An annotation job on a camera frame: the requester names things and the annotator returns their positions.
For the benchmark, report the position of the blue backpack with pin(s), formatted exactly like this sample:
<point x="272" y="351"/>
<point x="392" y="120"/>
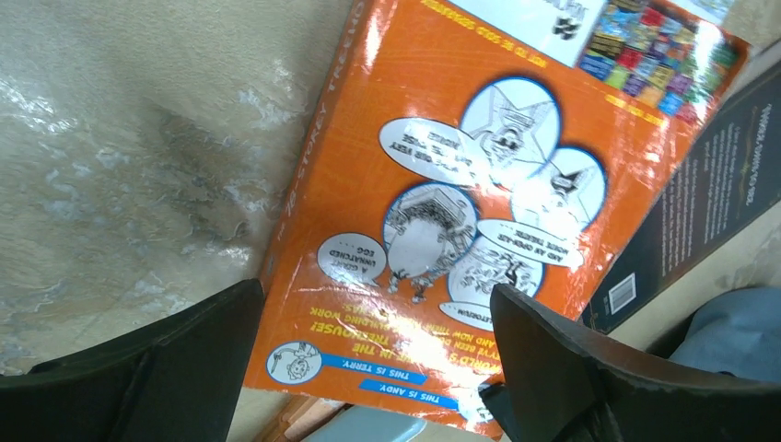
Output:
<point x="732" y="344"/>

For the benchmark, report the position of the small orange eraser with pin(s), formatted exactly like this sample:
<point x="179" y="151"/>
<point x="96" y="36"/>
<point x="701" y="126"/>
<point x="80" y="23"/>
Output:
<point x="299" y="418"/>

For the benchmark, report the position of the black book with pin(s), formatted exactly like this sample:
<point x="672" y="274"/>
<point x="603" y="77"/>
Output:
<point x="731" y="176"/>

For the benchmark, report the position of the orange treehouse book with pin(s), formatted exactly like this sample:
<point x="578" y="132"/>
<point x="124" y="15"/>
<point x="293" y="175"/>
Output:
<point x="458" y="145"/>

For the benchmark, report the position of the light blue stapler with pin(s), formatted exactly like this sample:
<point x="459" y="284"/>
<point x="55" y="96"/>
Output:
<point x="364" y="424"/>

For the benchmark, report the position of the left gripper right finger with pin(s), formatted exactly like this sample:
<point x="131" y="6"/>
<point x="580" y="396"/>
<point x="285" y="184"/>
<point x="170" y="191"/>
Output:
<point x="565" y="382"/>

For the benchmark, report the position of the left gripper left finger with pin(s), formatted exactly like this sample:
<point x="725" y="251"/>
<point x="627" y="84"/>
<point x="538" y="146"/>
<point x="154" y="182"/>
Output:
<point x="176" y="379"/>

